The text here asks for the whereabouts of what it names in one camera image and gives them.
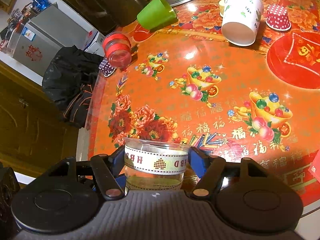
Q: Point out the purple polka dot cupcake liner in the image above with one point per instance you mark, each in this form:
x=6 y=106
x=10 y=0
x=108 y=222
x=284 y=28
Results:
x=106 y=69

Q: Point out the white floral paper cup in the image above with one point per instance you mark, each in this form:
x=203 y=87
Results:
x=241 y=20

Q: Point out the silver mini fridge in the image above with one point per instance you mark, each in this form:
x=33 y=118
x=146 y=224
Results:
x=38 y=40

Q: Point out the white box by fridge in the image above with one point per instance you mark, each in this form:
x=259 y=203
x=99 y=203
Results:
x=94 y=45

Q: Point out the brown plastic pitcher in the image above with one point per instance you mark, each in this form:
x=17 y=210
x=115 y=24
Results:
x=122 y=12

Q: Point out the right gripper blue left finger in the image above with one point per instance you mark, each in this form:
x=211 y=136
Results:
x=116 y=163

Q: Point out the black bag on chair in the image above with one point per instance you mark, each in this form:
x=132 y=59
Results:
x=69 y=82

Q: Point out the blue water bottle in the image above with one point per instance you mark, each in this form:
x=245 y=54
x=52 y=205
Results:
x=40 y=5

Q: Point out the red polka dot cupcake liner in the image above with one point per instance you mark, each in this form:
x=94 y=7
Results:
x=277 y=18

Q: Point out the red clear plastic cup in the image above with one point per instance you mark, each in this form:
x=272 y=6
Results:
x=117 y=49

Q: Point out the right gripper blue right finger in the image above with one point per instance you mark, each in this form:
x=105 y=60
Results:
x=199 y=161

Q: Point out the green plastic cup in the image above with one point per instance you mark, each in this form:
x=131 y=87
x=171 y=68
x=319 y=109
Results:
x=157 y=13

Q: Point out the clear plastic cup with ribbon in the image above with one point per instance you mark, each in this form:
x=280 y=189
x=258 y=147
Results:
x=153 y=165

